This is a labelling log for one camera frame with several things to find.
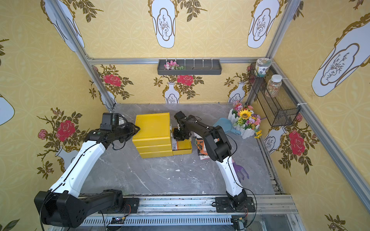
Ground clear jar white lid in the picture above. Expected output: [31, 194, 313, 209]
[265, 74, 282, 98]

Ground orange marigold seed bag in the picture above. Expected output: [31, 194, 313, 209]
[195, 136, 208, 156]
[199, 155, 210, 160]
[172, 139, 178, 151]

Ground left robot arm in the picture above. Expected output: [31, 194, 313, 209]
[34, 122, 140, 228]

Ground yellow plastic drawer cabinet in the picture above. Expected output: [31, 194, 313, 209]
[133, 113, 173, 159]

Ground aluminium corner frame post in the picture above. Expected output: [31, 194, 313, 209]
[40, 1, 116, 112]

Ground yellow drawer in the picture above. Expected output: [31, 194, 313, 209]
[172, 139, 192, 156]

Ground jar with patterned label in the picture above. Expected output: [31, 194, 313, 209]
[254, 58, 272, 78]

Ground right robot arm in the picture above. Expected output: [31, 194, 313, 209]
[173, 111, 257, 213]

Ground light blue plastic dustpan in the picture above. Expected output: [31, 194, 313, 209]
[213, 117, 241, 135]

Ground black wire mesh basket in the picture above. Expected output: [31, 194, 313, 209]
[250, 64, 300, 127]

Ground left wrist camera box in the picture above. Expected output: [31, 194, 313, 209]
[100, 113, 119, 131]

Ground grey wall shelf tray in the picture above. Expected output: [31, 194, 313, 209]
[157, 58, 223, 76]

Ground small pink flowers on shelf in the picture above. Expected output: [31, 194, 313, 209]
[164, 61, 185, 70]

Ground artificial flower bouquet white fence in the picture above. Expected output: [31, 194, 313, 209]
[227, 101, 262, 139]

